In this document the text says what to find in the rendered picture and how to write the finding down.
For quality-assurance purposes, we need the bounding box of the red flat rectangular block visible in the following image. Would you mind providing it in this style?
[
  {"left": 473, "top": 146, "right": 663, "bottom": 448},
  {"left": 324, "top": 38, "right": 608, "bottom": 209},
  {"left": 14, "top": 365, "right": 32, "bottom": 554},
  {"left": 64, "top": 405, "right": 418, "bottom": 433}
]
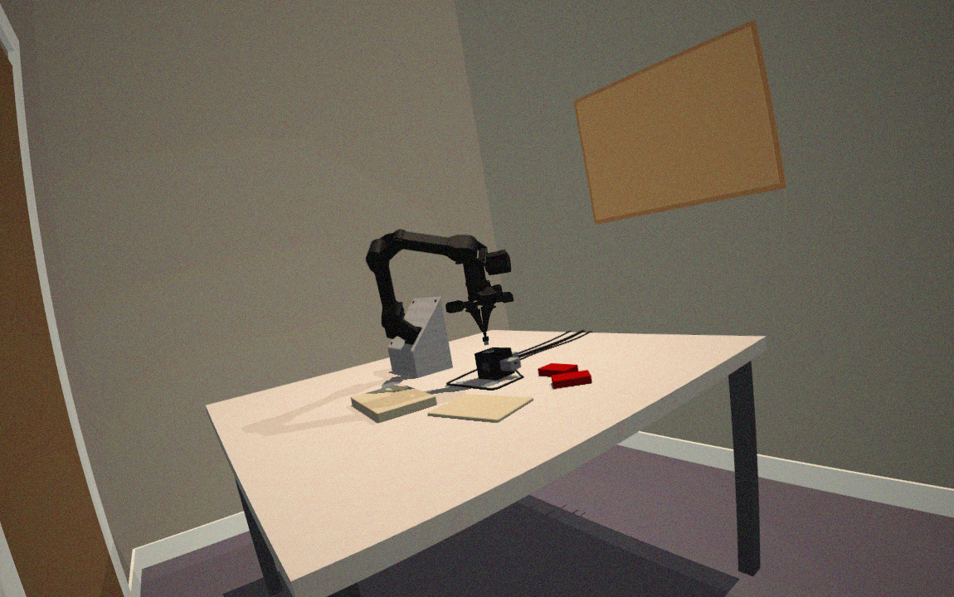
[
  {"left": 538, "top": 363, "right": 578, "bottom": 376},
  {"left": 551, "top": 371, "right": 591, "bottom": 389}
]

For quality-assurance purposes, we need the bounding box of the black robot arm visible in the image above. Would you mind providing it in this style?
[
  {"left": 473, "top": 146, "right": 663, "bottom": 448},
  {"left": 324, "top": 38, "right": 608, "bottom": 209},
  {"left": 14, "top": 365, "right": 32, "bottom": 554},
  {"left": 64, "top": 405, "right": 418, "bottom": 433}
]
[{"left": 366, "top": 230, "right": 511, "bottom": 345}]

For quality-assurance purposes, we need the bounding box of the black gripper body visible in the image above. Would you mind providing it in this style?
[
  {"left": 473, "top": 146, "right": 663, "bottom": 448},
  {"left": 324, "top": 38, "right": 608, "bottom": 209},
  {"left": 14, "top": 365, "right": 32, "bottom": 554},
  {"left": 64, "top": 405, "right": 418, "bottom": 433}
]
[{"left": 445, "top": 276, "right": 514, "bottom": 313}]

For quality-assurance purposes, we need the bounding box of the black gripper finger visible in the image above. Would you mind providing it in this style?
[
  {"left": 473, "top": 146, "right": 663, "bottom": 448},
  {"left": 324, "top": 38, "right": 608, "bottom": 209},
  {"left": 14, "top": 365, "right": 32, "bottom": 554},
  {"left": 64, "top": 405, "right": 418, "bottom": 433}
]
[
  {"left": 465, "top": 309, "right": 484, "bottom": 332},
  {"left": 481, "top": 306, "right": 496, "bottom": 332}
]

